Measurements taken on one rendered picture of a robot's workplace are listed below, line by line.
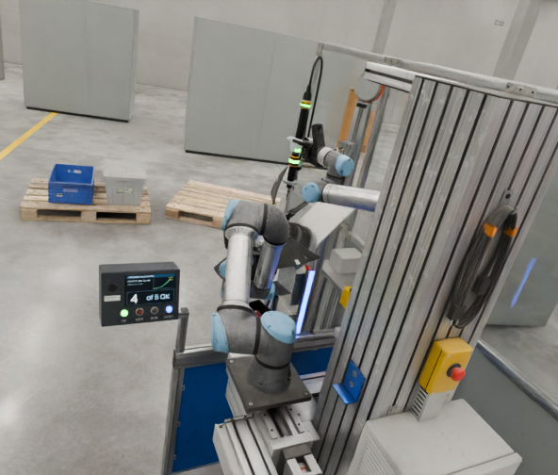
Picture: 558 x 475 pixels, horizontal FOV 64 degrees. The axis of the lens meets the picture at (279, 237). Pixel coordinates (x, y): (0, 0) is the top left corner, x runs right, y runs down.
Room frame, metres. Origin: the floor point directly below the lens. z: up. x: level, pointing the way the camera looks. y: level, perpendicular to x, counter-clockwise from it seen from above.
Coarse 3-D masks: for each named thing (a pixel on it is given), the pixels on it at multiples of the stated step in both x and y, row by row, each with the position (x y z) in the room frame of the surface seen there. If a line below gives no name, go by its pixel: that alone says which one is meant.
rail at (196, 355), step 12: (300, 336) 1.64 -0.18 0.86; (312, 336) 1.66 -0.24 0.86; (324, 336) 1.69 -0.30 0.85; (192, 348) 1.42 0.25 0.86; (204, 348) 1.44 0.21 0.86; (300, 348) 1.65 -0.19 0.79; (312, 348) 1.67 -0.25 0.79; (180, 360) 1.38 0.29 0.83; (192, 360) 1.40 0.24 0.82; (204, 360) 1.42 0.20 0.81; (216, 360) 1.45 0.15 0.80
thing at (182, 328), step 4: (180, 308) 1.40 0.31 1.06; (184, 308) 1.40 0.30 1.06; (180, 320) 1.38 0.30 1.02; (184, 320) 1.39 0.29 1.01; (188, 320) 1.39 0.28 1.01; (180, 324) 1.38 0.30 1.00; (184, 324) 1.39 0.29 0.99; (180, 328) 1.38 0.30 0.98; (184, 328) 1.38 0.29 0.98; (180, 332) 1.38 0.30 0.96; (184, 332) 1.38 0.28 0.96; (176, 336) 1.40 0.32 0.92; (180, 336) 1.38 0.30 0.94; (184, 336) 1.39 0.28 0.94; (176, 340) 1.39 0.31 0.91; (180, 340) 1.38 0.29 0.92; (184, 340) 1.39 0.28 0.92; (176, 344) 1.39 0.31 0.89; (180, 344) 1.38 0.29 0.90; (184, 344) 1.39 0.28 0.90; (176, 348) 1.38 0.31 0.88; (180, 348) 1.39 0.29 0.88; (184, 348) 1.39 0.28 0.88
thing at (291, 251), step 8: (288, 240) 1.91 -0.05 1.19; (288, 248) 1.83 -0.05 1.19; (296, 248) 1.85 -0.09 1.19; (304, 248) 1.87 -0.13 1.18; (280, 256) 1.77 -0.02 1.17; (288, 256) 1.77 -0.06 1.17; (296, 256) 1.78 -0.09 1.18; (312, 256) 1.79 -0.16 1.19; (280, 264) 1.72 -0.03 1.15; (288, 264) 1.73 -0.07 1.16; (296, 264) 1.73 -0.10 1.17
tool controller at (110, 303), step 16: (112, 272) 1.24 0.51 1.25; (128, 272) 1.26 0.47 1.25; (144, 272) 1.29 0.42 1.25; (160, 272) 1.31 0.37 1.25; (176, 272) 1.34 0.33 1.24; (112, 288) 1.22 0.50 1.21; (128, 288) 1.25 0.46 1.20; (144, 288) 1.27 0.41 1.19; (160, 288) 1.30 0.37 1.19; (176, 288) 1.32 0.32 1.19; (112, 304) 1.21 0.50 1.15; (144, 304) 1.26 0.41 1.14; (160, 304) 1.29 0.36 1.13; (176, 304) 1.31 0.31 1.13; (112, 320) 1.20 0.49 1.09; (128, 320) 1.22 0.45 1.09; (144, 320) 1.25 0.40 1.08; (160, 320) 1.27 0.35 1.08
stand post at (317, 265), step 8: (328, 240) 2.21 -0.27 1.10; (320, 248) 2.19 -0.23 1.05; (320, 256) 2.22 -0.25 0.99; (312, 264) 2.22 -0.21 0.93; (320, 264) 2.21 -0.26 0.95; (304, 280) 2.26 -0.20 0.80; (312, 280) 2.19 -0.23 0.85; (304, 288) 2.24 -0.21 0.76; (312, 288) 2.20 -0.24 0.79; (312, 296) 2.21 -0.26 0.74; (312, 304) 2.21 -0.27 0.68; (296, 312) 2.26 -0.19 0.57; (304, 312) 2.19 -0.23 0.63; (304, 320) 2.22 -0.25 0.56; (304, 328) 2.21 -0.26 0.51
